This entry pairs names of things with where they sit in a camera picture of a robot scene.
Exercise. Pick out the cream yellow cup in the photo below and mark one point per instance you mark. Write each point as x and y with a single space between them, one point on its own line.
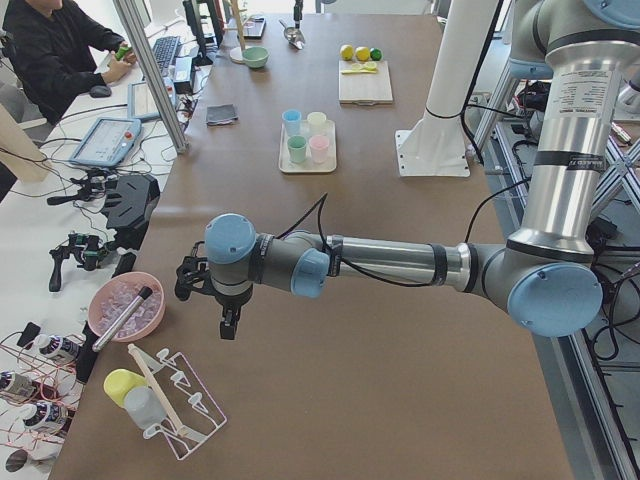
316 123

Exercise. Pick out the metal scoop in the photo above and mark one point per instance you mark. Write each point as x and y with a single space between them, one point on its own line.
293 35

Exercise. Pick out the seated person in black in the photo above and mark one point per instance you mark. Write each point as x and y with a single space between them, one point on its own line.
60 52

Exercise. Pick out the metal tube tool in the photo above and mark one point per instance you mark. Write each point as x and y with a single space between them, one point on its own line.
144 293

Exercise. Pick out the yellow plastic knife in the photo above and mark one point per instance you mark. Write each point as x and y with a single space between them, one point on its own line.
358 71

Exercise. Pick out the wooden stand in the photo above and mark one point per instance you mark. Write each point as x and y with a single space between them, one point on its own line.
235 24

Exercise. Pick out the wooden cutting board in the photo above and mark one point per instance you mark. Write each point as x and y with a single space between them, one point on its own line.
364 89

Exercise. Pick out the black keyboard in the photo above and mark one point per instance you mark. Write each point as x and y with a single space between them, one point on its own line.
165 50

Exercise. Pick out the blue teach pendant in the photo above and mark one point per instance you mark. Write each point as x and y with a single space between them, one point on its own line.
107 142

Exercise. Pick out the blue cup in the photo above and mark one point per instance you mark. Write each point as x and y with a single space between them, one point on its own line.
291 120

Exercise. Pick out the whole lemon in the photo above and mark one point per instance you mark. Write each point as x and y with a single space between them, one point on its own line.
362 53
346 52

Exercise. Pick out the black controller device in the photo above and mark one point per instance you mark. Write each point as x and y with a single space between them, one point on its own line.
128 208

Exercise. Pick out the green bowl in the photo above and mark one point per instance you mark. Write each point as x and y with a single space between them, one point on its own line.
255 57

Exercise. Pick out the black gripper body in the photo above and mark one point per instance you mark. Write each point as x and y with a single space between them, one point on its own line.
231 302
298 11

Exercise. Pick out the white wire rack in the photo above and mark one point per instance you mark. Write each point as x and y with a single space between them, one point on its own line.
193 402

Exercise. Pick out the cream rabbit tray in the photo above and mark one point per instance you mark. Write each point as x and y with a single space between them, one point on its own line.
309 166

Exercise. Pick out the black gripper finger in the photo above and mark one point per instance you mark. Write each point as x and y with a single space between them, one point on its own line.
230 318

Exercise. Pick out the pink cup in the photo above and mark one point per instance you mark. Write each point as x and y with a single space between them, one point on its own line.
319 146

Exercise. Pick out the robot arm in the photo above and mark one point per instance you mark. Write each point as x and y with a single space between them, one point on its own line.
541 275

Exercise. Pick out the black computer mouse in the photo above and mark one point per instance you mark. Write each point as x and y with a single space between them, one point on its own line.
100 91

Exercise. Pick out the green cup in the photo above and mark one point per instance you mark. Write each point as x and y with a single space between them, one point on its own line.
296 146

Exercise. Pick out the green lime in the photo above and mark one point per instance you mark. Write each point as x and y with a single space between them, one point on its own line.
376 54

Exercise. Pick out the wooden stick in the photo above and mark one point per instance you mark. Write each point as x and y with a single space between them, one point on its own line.
149 366

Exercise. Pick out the pink bowl with ice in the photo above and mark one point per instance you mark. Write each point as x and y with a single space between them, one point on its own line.
112 299

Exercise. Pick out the aluminium frame post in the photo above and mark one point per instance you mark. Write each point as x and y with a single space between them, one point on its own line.
134 28

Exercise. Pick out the grey folded cloth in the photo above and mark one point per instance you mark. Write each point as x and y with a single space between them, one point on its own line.
221 114

